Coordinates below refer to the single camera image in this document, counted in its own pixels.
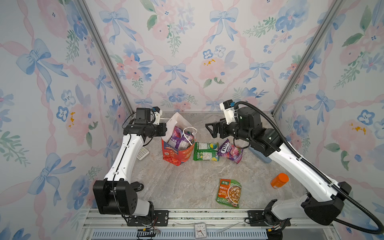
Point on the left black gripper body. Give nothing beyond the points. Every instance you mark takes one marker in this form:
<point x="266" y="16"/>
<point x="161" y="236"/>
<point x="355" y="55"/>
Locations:
<point x="157" y="130"/>

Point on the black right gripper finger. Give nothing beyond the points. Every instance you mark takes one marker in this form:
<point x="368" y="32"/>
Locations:
<point x="216" y="124"/>
<point x="213" y="129"/>

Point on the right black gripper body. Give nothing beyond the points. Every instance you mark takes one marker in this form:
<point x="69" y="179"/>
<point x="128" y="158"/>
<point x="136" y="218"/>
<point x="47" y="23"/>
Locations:
<point x="232" y="130"/>

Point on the purple Fox's candy bag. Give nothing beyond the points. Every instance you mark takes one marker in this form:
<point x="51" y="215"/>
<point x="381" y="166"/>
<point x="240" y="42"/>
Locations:
<point x="229" y="151"/>

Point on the green snack packet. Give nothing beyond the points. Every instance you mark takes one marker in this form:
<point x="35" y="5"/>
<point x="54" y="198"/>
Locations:
<point x="206" y="152"/>

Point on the red paper gift bag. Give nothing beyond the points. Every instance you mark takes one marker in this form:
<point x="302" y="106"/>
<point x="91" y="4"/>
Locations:
<point x="171" y="154"/>

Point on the green noodle packet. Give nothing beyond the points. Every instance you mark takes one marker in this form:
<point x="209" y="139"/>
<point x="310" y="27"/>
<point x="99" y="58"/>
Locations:
<point x="229" y="193"/>

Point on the purple snack packet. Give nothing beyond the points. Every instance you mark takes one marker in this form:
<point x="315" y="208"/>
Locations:
<point x="181" y="140"/>

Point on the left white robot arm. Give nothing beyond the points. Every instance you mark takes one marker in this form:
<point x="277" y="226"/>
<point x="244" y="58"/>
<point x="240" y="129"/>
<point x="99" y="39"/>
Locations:
<point x="116" y="194"/>

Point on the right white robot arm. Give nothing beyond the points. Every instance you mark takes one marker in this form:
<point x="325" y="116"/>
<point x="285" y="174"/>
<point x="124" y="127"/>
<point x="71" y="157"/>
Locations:
<point x="322" y="203"/>

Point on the white calculator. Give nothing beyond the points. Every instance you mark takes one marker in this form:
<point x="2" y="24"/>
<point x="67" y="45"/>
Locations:
<point x="143" y="153"/>

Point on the black stapler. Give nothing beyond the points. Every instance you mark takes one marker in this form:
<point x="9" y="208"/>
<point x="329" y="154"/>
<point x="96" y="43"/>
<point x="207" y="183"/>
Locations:
<point x="137" y="187"/>

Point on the orange cap bottle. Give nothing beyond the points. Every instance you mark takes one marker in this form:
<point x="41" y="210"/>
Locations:
<point x="280" y="180"/>

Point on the small white clock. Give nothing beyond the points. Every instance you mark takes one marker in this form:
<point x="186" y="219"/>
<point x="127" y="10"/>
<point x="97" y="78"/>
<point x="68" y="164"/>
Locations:
<point x="200" y="231"/>

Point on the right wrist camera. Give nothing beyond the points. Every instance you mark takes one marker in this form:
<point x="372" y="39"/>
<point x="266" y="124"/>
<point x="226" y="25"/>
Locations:
<point x="246" y="117"/>

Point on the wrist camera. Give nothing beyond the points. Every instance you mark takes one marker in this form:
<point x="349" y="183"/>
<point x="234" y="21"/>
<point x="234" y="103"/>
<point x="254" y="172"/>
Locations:
<point x="246" y="117"/>
<point x="146" y="116"/>

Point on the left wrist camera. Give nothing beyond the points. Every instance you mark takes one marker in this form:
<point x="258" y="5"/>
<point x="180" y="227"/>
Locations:
<point x="146" y="116"/>

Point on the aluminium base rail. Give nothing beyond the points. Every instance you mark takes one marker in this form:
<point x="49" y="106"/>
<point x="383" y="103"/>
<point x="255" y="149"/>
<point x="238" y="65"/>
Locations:
<point x="221" y="224"/>

